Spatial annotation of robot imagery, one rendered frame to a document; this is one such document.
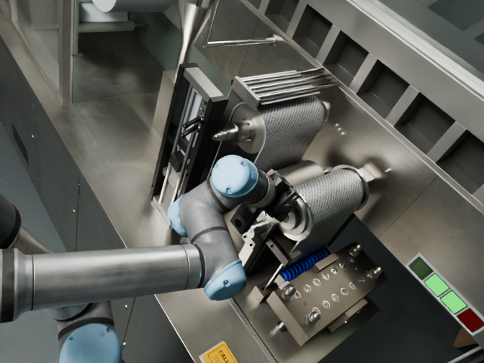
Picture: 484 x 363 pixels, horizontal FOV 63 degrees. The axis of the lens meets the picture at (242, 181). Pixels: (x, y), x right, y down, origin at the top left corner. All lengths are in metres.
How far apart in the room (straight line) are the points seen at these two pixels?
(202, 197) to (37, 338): 1.53
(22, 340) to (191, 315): 1.09
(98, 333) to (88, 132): 0.90
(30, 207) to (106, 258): 1.93
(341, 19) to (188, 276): 0.90
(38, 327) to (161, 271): 1.57
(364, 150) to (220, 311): 0.65
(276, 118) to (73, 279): 0.69
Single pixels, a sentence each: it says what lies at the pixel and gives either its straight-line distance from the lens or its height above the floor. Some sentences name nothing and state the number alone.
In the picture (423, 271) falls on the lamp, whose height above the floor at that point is 1.19.
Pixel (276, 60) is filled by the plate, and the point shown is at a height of 1.36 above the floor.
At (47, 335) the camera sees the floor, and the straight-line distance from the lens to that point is 2.15.
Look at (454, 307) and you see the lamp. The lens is 1.31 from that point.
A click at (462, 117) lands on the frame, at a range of 1.13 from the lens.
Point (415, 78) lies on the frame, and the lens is 1.16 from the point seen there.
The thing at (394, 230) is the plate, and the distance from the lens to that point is 1.30.
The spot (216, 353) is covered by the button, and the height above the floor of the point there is 0.92.
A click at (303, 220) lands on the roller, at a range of 1.02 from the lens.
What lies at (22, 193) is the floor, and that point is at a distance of 2.60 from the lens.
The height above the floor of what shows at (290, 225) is 1.24.
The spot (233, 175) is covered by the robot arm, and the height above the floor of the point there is 1.51.
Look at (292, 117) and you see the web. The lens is 1.13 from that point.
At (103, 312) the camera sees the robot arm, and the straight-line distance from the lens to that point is 0.96.
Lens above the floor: 1.98
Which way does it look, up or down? 43 degrees down
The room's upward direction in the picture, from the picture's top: 25 degrees clockwise
